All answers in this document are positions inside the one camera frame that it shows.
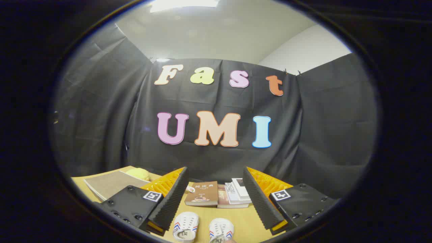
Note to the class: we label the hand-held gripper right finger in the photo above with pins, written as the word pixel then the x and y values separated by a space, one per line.
pixel 258 199

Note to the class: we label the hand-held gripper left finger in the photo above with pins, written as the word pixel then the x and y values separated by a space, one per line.
pixel 172 199

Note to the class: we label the white canvas shoe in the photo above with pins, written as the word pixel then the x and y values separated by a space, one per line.
pixel 185 224
pixel 221 229

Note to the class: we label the white patterned book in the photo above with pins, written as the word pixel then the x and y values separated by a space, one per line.
pixel 231 192

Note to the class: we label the brown illustrated book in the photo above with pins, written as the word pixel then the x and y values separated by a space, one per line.
pixel 202 192

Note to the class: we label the reddish brown book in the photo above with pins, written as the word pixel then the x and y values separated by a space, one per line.
pixel 222 199

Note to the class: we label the yellow plush toy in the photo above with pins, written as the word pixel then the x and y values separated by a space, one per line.
pixel 138 173

